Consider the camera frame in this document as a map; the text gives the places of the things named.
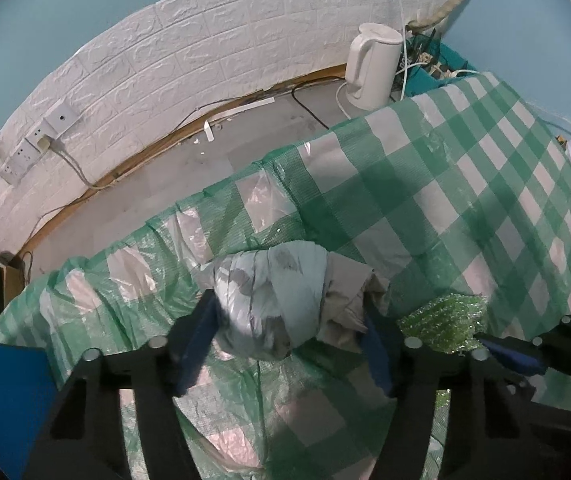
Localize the white grey patterned cloth bundle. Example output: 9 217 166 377
212 240 329 361

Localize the white wall socket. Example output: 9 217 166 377
25 121 55 155
12 140 38 171
1 157 25 187
42 101 80 136

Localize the white electric kettle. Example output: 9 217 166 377
344 22 405 111

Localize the thin white cord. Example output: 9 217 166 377
391 0 410 97

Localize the white tape strip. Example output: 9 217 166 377
202 97 276 144

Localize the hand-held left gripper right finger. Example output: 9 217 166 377
362 300 536 480

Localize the green checked tablecloth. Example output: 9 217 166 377
0 71 571 480

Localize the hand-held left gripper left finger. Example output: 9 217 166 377
21 289 221 480

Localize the blue-edged cardboard box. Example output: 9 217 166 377
0 337 61 467

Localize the white plug with cable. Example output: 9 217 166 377
36 136 107 189

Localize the black cable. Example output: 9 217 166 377
291 84 332 132

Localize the green bubble wrap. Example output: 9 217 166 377
398 294 489 357

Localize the wooden baseboard strip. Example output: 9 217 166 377
19 62 351 262

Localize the beige cloth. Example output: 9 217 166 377
315 252 392 352

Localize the teal basket with cables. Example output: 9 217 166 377
404 34 482 97

